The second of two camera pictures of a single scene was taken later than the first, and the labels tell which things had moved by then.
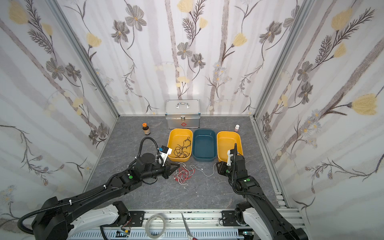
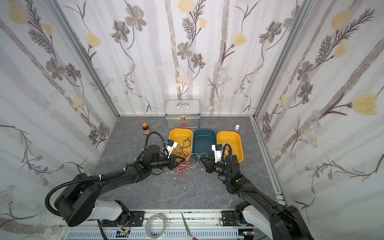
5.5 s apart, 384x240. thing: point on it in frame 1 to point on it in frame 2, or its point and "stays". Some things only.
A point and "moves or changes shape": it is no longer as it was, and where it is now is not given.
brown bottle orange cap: (145, 128) stays
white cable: (201, 170) to (198, 155)
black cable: (179, 153) stays
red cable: (183, 174) moves or changes shape
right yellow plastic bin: (226, 141) stays
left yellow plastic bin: (180, 141) stays
